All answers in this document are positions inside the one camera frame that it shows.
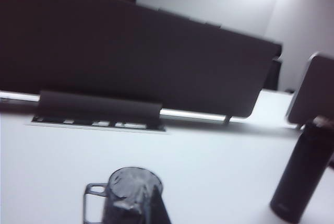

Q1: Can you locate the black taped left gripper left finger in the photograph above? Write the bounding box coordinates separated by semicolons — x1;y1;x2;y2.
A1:
149;184;172;224

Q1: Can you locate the black thermos bottle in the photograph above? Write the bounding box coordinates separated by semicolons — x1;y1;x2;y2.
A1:
269;118;334;217

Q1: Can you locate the textured dark glass mug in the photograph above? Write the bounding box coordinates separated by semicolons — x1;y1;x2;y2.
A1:
82;166;164;224

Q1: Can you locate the small grey desk partition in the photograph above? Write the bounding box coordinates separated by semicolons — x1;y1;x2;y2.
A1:
285;51;334;128

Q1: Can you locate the recessed power socket tray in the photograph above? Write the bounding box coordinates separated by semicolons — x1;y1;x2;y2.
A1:
26;115;167;134

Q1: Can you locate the large grey desk partition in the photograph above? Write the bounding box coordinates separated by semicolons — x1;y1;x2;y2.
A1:
0;0;282;118

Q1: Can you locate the silver partition rail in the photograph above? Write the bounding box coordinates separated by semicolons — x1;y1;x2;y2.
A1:
0;90;230;124

